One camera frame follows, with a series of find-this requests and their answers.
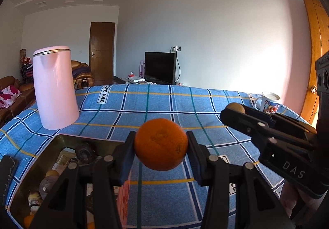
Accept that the brown wooden door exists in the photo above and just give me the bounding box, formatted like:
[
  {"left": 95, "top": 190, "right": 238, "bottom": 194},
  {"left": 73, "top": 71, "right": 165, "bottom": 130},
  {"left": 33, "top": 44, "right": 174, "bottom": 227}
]
[{"left": 89, "top": 22, "right": 115, "bottom": 86}]

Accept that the pink electric kettle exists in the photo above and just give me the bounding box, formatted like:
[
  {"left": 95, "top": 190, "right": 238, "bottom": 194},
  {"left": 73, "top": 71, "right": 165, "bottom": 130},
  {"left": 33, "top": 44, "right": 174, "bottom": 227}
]
[{"left": 33, "top": 46, "right": 79, "bottom": 130}]

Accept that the brown leather sofa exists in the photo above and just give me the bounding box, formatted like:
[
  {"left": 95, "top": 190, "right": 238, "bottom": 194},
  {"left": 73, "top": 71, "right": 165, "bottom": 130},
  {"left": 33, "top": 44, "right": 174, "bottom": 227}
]
[{"left": 1, "top": 76, "right": 35, "bottom": 127}]

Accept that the pink metal tin box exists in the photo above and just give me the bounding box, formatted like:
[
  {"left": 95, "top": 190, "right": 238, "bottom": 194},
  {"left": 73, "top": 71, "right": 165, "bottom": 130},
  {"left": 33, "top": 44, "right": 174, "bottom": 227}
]
[{"left": 7, "top": 134, "right": 124, "bottom": 228}]

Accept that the black smartphone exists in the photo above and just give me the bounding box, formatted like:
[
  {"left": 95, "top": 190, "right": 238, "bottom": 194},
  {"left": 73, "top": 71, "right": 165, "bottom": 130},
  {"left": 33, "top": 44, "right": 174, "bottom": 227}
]
[{"left": 0, "top": 155, "right": 18, "bottom": 206}]

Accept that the black tv cable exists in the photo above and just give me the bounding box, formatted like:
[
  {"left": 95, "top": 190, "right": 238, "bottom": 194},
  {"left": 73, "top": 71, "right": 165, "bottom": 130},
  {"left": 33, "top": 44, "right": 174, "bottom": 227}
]
[{"left": 169, "top": 47, "right": 182, "bottom": 85}]

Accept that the brown leather armchair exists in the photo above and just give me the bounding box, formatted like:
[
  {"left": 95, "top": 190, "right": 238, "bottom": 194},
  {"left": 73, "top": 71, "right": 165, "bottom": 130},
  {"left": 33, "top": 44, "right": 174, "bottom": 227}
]
[{"left": 71, "top": 60, "right": 94, "bottom": 90}]

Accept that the green kiwi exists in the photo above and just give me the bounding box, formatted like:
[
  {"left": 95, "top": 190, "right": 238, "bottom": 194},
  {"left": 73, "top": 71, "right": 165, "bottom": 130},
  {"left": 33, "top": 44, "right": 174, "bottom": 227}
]
[
  {"left": 45, "top": 169, "right": 60, "bottom": 177},
  {"left": 226, "top": 102, "right": 245, "bottom": 114}
]

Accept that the orange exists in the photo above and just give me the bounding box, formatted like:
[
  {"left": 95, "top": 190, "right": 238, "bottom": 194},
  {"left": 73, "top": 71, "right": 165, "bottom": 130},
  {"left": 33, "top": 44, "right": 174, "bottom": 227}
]
[{"left": 23, "top": 214, "right": 34, "bottom": 229}]

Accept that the green kiwi front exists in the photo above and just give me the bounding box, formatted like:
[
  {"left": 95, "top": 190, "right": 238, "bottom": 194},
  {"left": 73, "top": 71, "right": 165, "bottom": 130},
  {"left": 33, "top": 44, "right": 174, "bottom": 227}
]
[{"left": 45, "top": 169, "right": 60, "bottom": 177}]

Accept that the printed paper liner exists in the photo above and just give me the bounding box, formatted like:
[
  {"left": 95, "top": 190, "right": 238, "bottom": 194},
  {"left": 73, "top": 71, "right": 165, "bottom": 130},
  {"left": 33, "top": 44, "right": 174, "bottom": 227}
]
[{"left": 51, "top": 150, "right": 76, "bottom": 175}]

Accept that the tv stand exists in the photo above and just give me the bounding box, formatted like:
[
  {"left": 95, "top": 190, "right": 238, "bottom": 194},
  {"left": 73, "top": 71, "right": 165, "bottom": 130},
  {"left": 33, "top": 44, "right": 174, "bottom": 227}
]
[{"left": 113, "top": 76, "right": 167, "bottom": 85}]

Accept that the black television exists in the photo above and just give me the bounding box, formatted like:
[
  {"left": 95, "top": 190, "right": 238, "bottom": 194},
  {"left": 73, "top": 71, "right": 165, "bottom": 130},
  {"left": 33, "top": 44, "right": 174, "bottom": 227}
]
[{"left": 144, "top": 52, "right": 177, "bottom": 84}]

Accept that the orange textured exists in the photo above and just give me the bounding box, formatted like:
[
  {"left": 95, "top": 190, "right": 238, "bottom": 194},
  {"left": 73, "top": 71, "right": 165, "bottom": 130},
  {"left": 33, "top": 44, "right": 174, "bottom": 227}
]
[{"left": 134, "top": 118, "right": 188, "bottom": 171}]

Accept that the orange wooden door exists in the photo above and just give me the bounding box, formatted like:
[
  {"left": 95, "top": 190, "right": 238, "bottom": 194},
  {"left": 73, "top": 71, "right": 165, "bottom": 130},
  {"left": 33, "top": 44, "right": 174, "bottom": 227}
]
[{"left": 301, "top": 0, "right": 328, "bottom": 127}]

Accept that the white printed mug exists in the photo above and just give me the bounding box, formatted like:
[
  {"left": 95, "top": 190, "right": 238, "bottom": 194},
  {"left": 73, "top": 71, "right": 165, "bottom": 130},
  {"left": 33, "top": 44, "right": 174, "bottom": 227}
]
[{"left": 254, "top": 92, "right": 280, "bottom": 114}]

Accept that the person right hand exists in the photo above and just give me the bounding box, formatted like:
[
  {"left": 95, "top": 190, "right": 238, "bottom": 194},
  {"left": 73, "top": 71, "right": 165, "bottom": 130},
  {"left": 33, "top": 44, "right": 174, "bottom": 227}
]
[{"left": 279, "top": 181, "right": 327, "bottom": 225}]

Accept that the blue plaid tablecloth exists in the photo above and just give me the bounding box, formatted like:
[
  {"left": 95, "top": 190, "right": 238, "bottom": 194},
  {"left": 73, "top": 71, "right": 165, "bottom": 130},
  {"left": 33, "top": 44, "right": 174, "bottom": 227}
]
[{"left": 0, "top": 83, "right": 313, "bottom": 229}]

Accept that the pink floral cushion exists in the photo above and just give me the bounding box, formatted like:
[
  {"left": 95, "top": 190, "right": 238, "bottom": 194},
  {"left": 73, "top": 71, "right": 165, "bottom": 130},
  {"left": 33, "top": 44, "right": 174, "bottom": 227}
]
[{"left": 0, "top": 85, "right": 22, "bottom": 109}]

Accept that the green kiwi back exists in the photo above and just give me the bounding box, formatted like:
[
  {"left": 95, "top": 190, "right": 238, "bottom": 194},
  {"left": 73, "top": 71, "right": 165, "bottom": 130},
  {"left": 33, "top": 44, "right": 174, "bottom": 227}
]
[{"left": 226, "top": 102, "right": 245, "bottom": 114}]

